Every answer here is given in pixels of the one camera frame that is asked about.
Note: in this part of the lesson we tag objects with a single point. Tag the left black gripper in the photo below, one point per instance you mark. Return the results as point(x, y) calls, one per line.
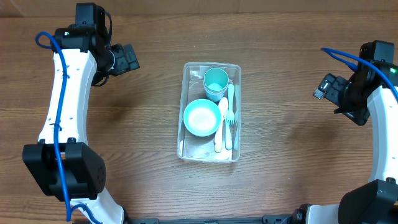
point(121, 64)

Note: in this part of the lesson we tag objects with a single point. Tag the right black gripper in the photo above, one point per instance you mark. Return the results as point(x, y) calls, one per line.
point(333, 84)

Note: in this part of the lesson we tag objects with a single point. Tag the white plastic fork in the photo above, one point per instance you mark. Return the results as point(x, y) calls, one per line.
point(230, 114)

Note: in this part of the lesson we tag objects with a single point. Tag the light blue plastic fork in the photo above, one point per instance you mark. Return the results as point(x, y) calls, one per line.
point(228, 138)

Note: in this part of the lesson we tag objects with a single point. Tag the white plastic spoon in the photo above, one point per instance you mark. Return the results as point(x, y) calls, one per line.
point(223, 107)

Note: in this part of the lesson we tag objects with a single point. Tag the light blue bowl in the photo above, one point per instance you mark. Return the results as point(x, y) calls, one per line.
point(202, 117)

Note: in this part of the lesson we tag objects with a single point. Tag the yellow plastic fork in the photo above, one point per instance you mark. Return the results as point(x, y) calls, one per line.
point(218, 147)

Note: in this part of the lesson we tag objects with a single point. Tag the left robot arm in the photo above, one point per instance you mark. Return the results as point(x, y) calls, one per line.
point(61, 161)

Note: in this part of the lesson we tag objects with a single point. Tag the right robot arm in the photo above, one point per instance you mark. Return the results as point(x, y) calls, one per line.
point(370, 94)

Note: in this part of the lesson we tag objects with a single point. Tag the clear plastic container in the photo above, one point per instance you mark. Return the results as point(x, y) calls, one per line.
point(194, 148)

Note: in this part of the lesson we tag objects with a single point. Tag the teal top cup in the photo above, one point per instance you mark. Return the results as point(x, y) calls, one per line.
point(216, 79)

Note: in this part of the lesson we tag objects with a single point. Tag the light blue lower cup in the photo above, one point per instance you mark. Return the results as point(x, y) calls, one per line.
point(214, 95)

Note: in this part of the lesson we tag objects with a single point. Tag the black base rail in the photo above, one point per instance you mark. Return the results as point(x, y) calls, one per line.
point(266, 219)

